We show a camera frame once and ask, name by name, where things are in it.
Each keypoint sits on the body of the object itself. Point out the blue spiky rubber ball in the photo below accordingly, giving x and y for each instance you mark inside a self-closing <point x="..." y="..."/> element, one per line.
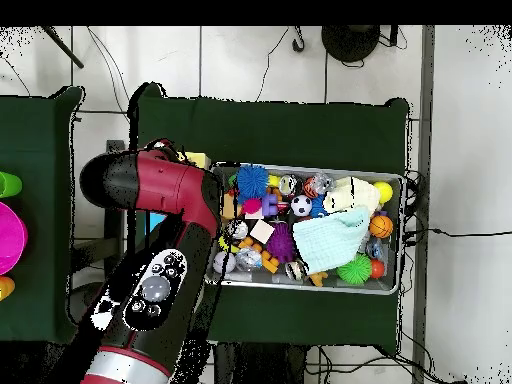
<point x="252" y="180"/>

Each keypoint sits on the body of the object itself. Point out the mint knitted cloth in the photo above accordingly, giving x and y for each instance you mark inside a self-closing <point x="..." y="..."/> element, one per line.
<point x="328" y="240"/>

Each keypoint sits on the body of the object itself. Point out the cream knitted cloth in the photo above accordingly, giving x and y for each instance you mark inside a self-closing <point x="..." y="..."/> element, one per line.
<point x="348" y="194"/>

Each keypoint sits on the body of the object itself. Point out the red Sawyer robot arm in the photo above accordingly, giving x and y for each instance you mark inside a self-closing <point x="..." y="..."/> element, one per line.
<point x="168" y="188"/>

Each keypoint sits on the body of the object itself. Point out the wooden three-hole sorting box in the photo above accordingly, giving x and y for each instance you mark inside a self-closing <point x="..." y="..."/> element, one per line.
<point x="200" y="160"/>

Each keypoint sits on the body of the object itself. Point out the pale wooden block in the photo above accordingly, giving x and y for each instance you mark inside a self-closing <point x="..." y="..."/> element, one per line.
<point x="262" y="231"/>

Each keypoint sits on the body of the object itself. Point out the purple spiky ball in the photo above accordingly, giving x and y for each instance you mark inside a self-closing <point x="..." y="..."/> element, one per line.
<point x="280" y="242"/>

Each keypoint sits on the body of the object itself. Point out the small soccer ball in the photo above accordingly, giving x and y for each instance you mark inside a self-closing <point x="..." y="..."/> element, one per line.
<point x="301" y="205"/>

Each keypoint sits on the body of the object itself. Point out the white baseball toy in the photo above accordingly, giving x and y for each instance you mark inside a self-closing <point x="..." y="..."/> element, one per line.
<point x="222" y="262"/>

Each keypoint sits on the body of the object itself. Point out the dark green tablecloth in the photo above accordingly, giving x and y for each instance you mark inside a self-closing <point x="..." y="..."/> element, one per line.
<point x="280" y="132"/>
<point x="32" y="240"/>

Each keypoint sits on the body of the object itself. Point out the large green spiky ball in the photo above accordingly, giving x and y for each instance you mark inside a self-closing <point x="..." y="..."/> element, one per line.
<point x="355" y="270"/>

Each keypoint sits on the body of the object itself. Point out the orange basketball toy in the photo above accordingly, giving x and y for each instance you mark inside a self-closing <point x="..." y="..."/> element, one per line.
<point x="380" y="226"/>

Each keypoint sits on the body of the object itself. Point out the yellow plastic ball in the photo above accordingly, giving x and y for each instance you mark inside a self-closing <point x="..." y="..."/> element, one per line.
<point x="384" y="192"/>

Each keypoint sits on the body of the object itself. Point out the black stand bar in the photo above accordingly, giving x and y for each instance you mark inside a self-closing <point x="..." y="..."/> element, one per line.
<point x="114" y="240"/>

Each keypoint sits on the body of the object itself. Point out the black round stand base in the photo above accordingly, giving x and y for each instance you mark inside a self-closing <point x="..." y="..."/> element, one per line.
<point x="350" y="42"/>

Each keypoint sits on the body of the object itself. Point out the grey round base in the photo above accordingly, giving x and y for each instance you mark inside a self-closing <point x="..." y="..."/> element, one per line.
<point x="80" y="298"/>

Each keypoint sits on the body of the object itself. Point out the pink plastic bowl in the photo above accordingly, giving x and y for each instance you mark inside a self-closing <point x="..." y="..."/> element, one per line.
<point x="10" y="238"/>

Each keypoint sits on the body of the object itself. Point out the green plastic cup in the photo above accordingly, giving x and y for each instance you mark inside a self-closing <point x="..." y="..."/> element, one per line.
<point x="8" y="184"/>

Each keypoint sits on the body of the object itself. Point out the black rod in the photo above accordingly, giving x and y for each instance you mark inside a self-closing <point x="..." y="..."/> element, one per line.
<point x="62" y="46"/>

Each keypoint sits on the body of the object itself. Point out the orange plastic toy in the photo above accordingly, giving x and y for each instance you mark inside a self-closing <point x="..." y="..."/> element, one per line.
<point x="4" y="288"/>

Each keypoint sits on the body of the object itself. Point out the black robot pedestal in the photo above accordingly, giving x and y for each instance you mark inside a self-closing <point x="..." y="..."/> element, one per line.
<point x="260" y="368"/>

